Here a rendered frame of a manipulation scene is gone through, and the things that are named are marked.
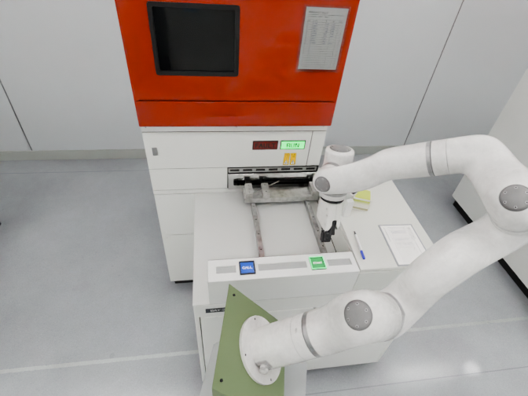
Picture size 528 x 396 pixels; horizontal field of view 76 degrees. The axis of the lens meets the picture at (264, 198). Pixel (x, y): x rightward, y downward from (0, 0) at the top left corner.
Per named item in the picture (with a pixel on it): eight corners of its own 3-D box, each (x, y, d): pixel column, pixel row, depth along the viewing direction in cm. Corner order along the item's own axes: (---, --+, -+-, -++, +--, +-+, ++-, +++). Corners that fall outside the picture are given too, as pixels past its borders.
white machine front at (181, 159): (154, 191, 169) (140, 119, 142) (312, 186, 181) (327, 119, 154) (153, 195, 166) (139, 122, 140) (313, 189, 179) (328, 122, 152)
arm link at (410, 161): (429, 192, 79) (313, 200, 97) (438, 169, 91) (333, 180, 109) (423, 155, 77) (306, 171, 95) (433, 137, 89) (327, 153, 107)
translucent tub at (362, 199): (350, 198, 153) (354, 186, 149) (367, 201, 152) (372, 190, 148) (350, 209, 148) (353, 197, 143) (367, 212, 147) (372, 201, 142)
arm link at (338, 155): (341, 198, 100) (351, 186, 107) (348, 156, 93) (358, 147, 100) (314, 190, 103) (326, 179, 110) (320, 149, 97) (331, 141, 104)
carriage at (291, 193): (242, 192, 168) (243, 188, 166) (313, 189, 174) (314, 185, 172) (243, 203, 162) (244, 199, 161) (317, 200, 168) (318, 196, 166)
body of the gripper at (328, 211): (317, 186, 110) (313, 215, 116) (326, 203, 101) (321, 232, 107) (339, 185, 111) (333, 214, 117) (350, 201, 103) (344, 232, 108)
